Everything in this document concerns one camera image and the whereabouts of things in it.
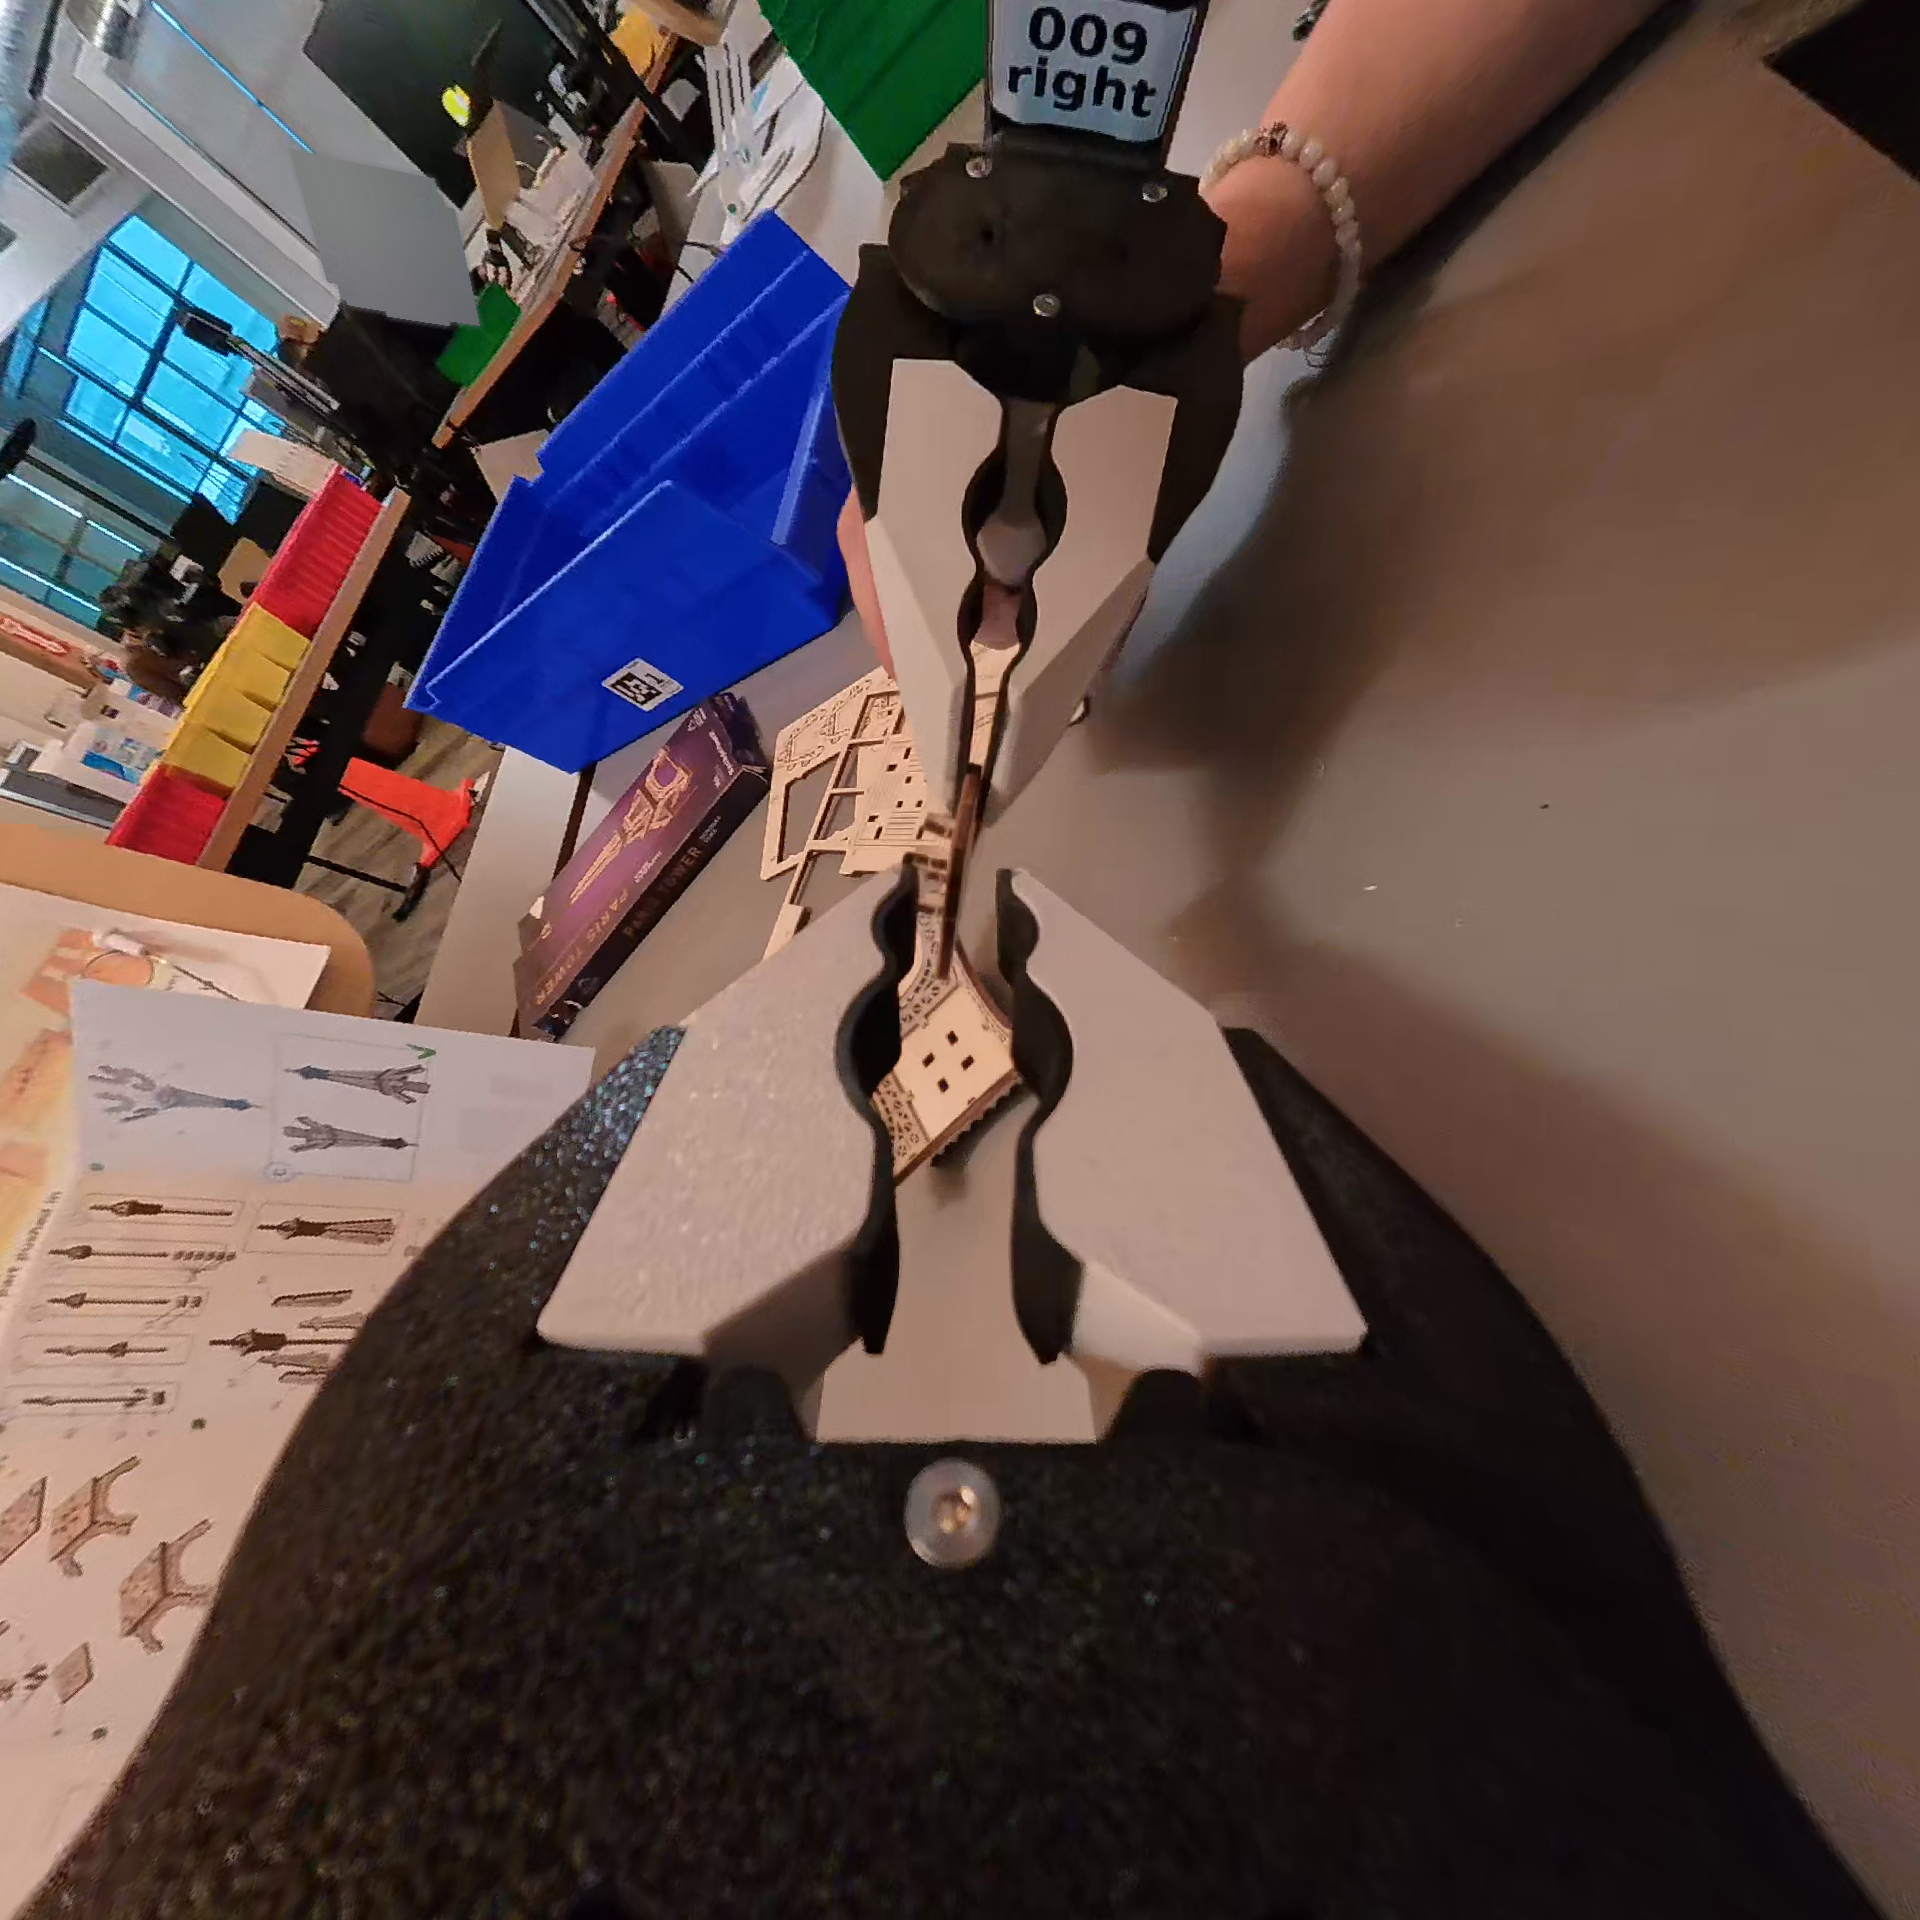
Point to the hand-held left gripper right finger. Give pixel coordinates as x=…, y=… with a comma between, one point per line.
x=1185, y=1200

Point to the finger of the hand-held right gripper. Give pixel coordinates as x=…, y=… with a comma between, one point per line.
x=921, y=523
x=1102, y=523

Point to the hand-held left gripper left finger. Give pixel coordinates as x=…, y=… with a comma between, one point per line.
x=721, y=1200

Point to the wooden arch leg piece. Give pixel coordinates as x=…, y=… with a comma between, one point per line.
x=989, y=698

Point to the person's right forearm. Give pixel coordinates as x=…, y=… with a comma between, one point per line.
x=1424, y=120

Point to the person's right hand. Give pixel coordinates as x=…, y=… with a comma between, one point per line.
x=1277, y=276

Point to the large green box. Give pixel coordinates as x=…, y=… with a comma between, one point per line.
x=869, y=66

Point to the wooden puzzle parts sheet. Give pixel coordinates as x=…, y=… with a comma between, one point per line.
x=878, y=780

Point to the blue plastic bin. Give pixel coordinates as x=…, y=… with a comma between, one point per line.
x=600, y=599

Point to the purple puzzle box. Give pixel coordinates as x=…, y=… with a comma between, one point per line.
x=645, y=869

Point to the folded paper instruction sheet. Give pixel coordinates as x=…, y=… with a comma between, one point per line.
x=299, y=1276

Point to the small green box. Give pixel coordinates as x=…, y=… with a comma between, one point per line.
x=477, y=338

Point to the orange plastic stand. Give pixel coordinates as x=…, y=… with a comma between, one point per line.
x=411, y=802

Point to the brown board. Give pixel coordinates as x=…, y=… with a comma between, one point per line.
x=299, y=914

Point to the rack of red yellow bins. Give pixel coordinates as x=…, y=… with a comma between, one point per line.
x=247, y=691

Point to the large glass window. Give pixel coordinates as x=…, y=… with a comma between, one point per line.
x=135, y=330

